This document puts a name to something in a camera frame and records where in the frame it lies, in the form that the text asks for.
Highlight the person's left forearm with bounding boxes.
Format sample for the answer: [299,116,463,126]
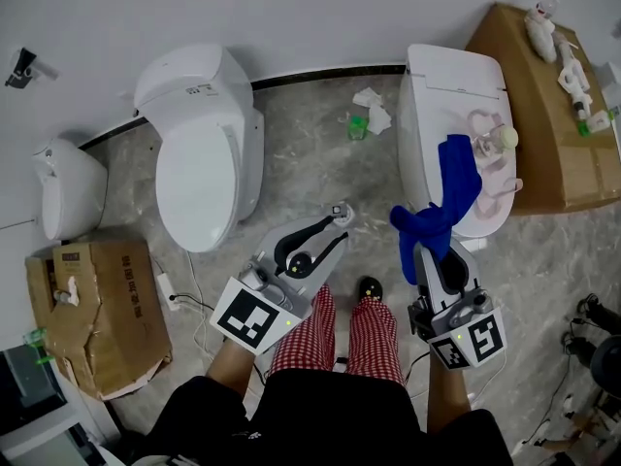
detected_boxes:
[206,340,258,397]

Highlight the white toilet with tank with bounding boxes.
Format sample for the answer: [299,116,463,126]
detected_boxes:
[133,43,266,254]

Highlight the large torn cardboard box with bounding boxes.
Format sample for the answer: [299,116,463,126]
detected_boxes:
[24,239,174,402]

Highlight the plain brown cardboard box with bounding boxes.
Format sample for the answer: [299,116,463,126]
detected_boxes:
[464,1,621,216]

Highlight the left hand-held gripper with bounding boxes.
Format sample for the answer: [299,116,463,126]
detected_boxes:
[209,216,350,356]

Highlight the white fluffy bundle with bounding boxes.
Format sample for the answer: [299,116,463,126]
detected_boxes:
[523,15,559,63]

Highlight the clear bottle cream cap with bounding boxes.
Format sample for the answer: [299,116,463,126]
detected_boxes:
[479,124,519,157]

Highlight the black power cable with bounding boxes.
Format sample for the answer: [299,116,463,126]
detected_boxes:
[169,293,214,313]

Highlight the round white brush holder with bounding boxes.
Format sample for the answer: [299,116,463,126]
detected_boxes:
[339,203,358,235]

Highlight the crumpled white tissue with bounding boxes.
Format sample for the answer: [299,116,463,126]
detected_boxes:
[351,86,393,133]

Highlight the white spray bottle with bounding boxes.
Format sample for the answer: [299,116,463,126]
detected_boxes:
[531,0,562,23]

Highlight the person's left black slipper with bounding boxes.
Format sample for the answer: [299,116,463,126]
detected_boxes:
[285,253,316,280]

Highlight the small white bottle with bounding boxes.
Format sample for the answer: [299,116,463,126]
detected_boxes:
[52,276,82,308]

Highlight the black and white plastic bracket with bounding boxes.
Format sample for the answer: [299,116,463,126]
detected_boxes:
[4,47,58,89]

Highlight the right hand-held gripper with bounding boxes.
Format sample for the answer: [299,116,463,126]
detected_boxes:
[408,238,508,371]

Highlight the person's black shirt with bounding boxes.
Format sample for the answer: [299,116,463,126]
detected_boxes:
[145,369,513,466]

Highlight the white plastic sprayer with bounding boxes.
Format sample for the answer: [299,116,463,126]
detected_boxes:
[555,31,613,138]

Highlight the white flat-lid smart toilet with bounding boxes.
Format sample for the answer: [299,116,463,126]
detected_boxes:
[396,43,518,242]

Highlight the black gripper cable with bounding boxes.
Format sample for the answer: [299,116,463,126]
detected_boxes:
[403,349,432,387]

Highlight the person's black slipper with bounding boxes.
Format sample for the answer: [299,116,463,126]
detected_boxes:
[285,253,316,280]
[356,276,384,305]

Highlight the white power strip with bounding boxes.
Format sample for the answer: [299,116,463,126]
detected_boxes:
[155,272,180,313]

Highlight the squat green bottle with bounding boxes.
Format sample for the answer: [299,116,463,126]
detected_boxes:
[347,114,370,141]

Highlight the person's right black slipper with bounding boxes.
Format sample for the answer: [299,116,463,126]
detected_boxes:
[356,276,384,305]

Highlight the dark window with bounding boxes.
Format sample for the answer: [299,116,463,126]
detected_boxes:
[0,345,106,466]

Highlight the thin white cable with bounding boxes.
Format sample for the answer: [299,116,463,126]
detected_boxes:
[468,347,508,402]

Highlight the person's right forearm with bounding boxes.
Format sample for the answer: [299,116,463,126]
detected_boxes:
[425,351,472,434]

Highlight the white power cable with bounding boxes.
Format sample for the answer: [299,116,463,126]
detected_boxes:
[183,250,219,353]

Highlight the white egg-shaped toilet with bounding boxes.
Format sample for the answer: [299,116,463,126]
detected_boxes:
[31,137,109,242]

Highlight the red checked trousers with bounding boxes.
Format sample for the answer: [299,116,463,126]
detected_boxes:
[269,283,407,387]

